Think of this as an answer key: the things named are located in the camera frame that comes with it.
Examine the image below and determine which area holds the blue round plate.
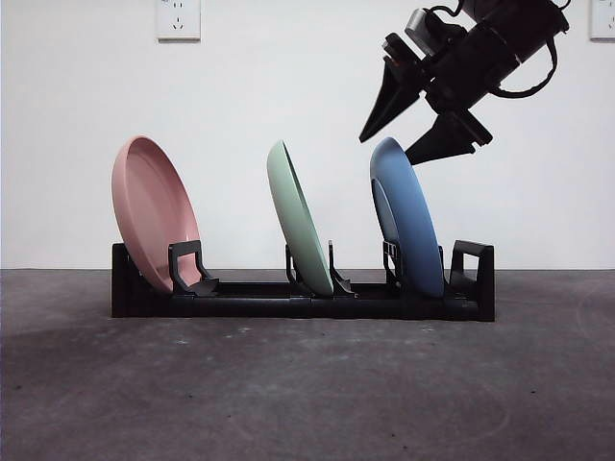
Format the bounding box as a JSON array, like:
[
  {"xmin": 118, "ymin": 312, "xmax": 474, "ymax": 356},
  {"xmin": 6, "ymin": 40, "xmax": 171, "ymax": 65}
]
[{"xmin": 369, "ymin": 136, "xmax": 446, "ymax": 299}]

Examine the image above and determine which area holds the black plastic plate rack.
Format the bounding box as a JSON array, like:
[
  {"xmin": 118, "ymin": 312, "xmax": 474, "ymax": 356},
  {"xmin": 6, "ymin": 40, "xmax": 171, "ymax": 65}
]
[{"xmin": 111, "ymin": 238, "xmax": 496, "ymax": 322}]

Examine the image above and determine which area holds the white wall socket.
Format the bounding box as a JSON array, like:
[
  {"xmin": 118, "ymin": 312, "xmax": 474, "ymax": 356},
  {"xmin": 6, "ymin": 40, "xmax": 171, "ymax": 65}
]
[
  {"xmin": 156, "ymin": 0, "xmax": 202, "ymax": 42},
  {"xmin": 589, "ymin": 0, "xmax": 615, "ymax": 40}
]

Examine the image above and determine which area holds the pale green round plate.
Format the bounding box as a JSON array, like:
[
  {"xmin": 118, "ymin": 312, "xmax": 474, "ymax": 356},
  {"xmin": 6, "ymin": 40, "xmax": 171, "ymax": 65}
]
[{"xmin": 266, "ymin": 139, "xmax": 335, "ymax": 296}]

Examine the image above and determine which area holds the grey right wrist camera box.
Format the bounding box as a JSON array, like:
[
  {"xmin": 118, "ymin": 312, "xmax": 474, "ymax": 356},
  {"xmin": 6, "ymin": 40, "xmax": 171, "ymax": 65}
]
[{"xmin": 405, "ymin": 8, "xmax": 465, "ymax": 57}]

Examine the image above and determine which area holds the pink round plate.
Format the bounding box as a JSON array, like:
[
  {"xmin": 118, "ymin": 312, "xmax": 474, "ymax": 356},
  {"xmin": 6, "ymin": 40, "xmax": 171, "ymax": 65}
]
[{"xmin": 111, "ymin": 135, "xmax": 202, "ymax": 293}]

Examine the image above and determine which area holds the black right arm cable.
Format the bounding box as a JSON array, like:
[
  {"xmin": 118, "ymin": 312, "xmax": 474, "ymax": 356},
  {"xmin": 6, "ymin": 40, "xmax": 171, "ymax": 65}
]
[{"xmin": 493, "ymin": 37, "xmax": 559, "ymax": 99}]

